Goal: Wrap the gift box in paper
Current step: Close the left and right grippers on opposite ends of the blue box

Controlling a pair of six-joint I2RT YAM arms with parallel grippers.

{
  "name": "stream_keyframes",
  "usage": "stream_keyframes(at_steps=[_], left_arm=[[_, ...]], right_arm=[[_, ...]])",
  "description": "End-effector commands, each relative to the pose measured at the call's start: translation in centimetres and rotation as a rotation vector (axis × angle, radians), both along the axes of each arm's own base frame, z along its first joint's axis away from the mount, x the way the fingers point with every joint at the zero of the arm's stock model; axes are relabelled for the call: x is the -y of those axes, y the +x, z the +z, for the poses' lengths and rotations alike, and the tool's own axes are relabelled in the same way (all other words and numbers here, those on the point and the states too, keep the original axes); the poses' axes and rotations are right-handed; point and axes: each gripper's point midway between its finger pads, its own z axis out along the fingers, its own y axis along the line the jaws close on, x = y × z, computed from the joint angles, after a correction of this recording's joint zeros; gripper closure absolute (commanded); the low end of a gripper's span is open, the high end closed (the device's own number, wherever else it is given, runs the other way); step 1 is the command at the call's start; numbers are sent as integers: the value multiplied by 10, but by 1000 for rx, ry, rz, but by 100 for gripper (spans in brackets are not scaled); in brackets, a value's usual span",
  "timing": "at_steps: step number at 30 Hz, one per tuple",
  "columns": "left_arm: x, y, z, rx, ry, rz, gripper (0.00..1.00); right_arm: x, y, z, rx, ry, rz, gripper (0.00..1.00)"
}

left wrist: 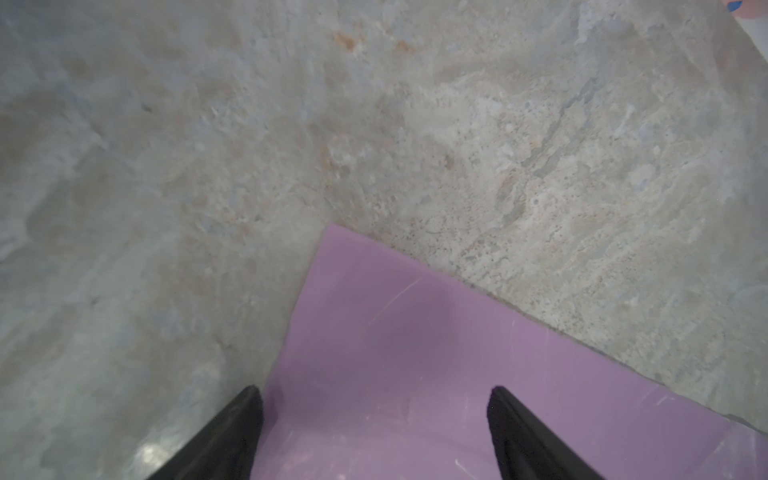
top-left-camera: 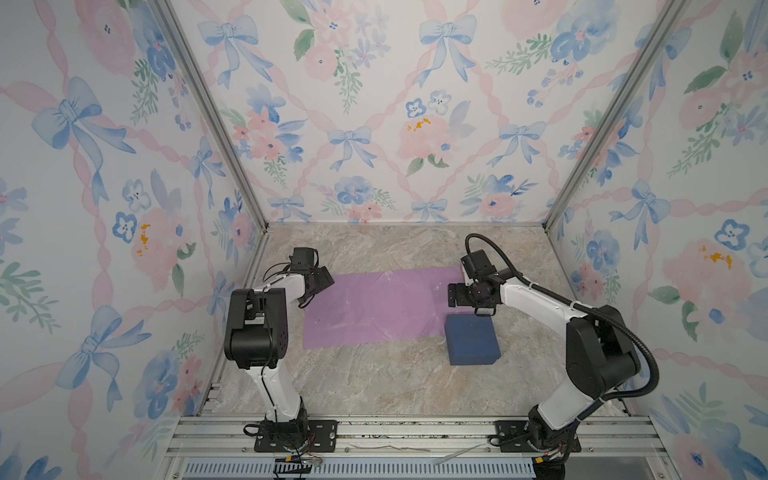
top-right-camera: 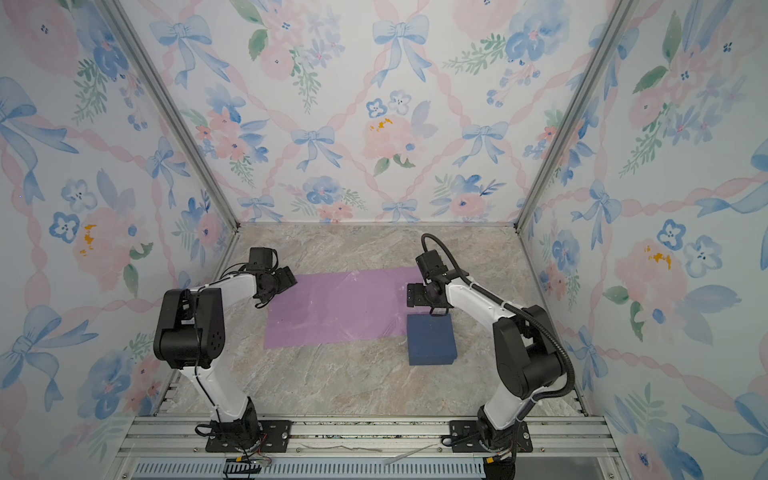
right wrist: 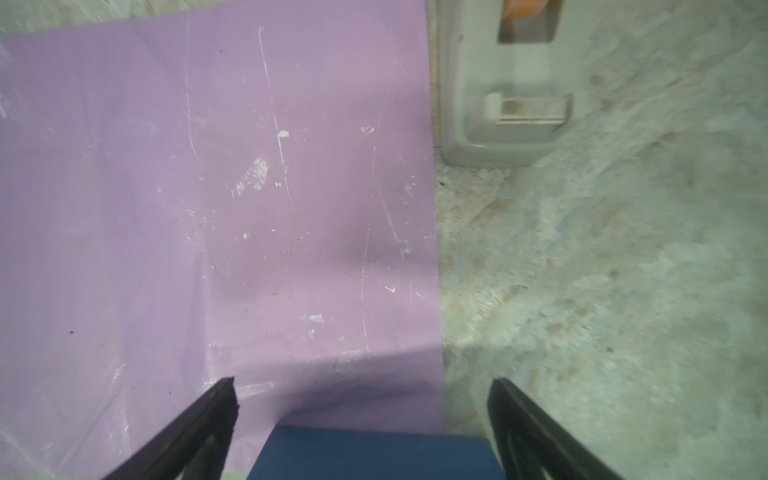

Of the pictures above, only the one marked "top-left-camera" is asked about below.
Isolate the dark blue gift box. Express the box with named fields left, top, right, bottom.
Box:
left=445, top=314, right=501, bottom=366

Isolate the purple pink wrapping paper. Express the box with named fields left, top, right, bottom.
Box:
left=303, top=266, right=473, bottom=349

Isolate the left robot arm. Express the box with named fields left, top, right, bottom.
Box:
left=223, top=266, right=334, bottom=427

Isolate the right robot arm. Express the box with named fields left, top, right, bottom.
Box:
left=447, top=274, right=641, bottom=452

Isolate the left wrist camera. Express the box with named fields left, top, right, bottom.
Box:
left=289, top=247, right=319, bottom=272

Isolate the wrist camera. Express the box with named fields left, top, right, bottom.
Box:
left=461, top=250, right=496, bottom=283
left=289, top=247, right=319, bottom=272

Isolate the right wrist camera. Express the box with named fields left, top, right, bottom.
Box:
left=461, top=250, right=496, bottom=283

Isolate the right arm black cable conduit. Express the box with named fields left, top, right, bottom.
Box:
left=464, top=233, right=661, bottom=403

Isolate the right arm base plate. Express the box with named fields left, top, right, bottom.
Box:
left=488, top=419, right=582, bottom=455

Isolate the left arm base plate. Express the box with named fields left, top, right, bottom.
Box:
left=250, top=419, right=339, bottom=454

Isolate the left aluminium corner post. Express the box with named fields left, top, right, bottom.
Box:
left=148, top=0, right=268, bottom=234

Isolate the aluminium corner post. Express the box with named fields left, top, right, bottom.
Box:
left=148, top=0, right=268, bottom=234
left=542, top=0, right=688, bottom=234

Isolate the aluminium frame rail front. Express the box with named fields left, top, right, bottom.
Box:
left=165, top=415, right=667, bottom=458

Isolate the vented cable duct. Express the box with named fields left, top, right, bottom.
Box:
left=179, top=457, right=537, bottom=479

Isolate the right aluminium corner post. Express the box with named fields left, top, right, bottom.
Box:
left=542, top=0, right=688, bottom=234

